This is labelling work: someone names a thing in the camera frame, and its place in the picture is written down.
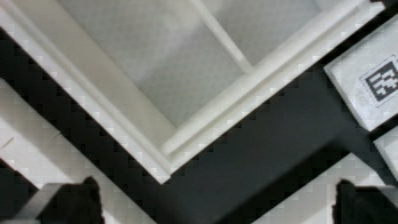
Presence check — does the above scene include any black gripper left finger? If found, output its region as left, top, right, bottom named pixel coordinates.
left=17, top=177, right=105, bottom=224

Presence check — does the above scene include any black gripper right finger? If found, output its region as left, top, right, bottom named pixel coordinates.
left=333, top=179, right=398, bottom=224

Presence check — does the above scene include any white cabinet door panel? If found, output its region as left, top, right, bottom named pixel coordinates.
left=326, top=15, right=398, bottom=131

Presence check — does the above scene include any white cabinet body box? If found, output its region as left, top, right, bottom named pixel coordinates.
left=0, top=0, right=386, bottom=181

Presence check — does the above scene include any white L-shaped table fence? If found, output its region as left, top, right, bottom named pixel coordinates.
left=0, top=80, right=384, bottom=224

